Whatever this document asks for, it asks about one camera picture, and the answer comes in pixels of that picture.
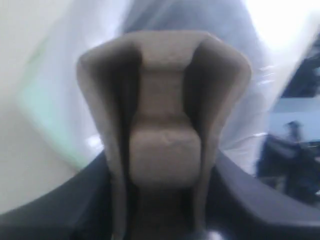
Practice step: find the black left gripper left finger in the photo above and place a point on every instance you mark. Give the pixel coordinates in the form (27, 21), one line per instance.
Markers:
(79, 209)

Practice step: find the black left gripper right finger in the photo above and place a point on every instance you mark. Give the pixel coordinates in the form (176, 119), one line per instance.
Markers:
(244, 208)

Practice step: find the grey pulp cardboard tray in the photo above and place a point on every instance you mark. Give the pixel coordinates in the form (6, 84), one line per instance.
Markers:
(159, 101)

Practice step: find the white green plastic bag liner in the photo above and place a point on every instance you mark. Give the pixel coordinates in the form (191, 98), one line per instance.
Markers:
(273, 34)

